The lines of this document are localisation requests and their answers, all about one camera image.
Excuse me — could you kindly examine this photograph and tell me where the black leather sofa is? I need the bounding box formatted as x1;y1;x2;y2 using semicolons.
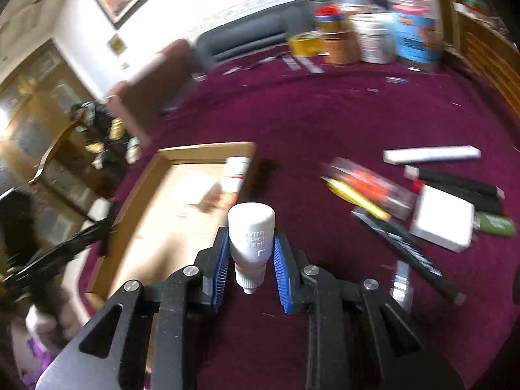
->
191;0;321;66

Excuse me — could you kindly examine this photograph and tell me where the glass door cabinet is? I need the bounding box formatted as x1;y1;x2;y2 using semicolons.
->
0;41;123;228

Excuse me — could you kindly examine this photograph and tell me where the maroon velvet tablecloth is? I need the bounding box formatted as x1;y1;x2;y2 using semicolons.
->
77;45;520;390

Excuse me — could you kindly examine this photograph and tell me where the brown chair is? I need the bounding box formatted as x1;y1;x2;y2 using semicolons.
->
103;38;204;147

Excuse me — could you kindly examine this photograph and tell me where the green tube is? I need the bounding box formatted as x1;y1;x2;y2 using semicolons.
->
475;210;515;236

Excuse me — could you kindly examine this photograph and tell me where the wooden chair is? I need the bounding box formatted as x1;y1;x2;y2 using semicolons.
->
28;120;102;185

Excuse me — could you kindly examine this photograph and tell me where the person's left hand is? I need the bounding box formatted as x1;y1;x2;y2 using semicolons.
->
24;304;79;350

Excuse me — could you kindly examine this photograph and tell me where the yellow tape roll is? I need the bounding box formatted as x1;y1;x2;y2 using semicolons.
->
286;30;321;58

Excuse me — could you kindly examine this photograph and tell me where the blue label jar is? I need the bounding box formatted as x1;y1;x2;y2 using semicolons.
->
390;0;445;72

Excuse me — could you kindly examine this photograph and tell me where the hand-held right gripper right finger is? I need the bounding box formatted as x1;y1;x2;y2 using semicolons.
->
273;229;464;390

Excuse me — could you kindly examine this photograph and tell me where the yellow pen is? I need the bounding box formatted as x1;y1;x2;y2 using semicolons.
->
325;176;393;222

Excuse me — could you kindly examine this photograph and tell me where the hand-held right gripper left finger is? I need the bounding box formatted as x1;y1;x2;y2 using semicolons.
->
36;225;234;390

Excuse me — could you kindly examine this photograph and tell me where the flat white charger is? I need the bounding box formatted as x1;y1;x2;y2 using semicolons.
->
408;185;477;253

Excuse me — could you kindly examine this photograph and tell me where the white stick tube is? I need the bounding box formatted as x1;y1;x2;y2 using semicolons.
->
383;145;482;166

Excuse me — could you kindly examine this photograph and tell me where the brown jar with red lid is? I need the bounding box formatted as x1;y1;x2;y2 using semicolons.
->
321;28;361;65

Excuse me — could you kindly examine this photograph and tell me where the clear candle package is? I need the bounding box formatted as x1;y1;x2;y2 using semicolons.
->
321;158;417;221

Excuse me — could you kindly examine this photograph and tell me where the wooden cabinet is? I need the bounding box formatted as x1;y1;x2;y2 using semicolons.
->
431;0;520;104

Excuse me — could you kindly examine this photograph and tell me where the white glue bottle orange cap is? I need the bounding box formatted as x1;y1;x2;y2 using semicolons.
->
220;156;251;195

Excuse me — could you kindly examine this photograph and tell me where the long black box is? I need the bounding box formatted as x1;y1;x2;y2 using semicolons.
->
418;168;505;203

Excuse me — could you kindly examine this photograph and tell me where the shallow cardboard box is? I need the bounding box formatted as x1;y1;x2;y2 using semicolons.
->
83;141;261;378

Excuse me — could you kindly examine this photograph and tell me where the white plastic dropper bottle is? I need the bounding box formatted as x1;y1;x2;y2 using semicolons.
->
227;202;276;295

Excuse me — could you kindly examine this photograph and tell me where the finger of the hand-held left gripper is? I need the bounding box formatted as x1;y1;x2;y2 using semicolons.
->
38;213;119;267

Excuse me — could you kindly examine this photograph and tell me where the white tub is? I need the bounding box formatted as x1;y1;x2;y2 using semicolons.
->
349;13;397;64

